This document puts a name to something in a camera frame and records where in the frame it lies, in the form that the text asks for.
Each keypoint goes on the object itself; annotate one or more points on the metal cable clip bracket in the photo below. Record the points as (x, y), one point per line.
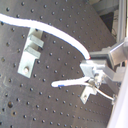
(30, 52)

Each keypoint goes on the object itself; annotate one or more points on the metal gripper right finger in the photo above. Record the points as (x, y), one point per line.
(116, 54)

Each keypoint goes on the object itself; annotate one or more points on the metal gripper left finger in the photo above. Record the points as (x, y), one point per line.
(98, 70)

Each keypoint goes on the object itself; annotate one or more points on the white cable end blue mark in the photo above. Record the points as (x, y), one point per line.
(71, 82)

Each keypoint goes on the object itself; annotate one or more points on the small metal mounting bracket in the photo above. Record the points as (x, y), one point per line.
(87, 92)

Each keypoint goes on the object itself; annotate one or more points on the aluminium frame post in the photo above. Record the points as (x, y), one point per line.
(122, 20)

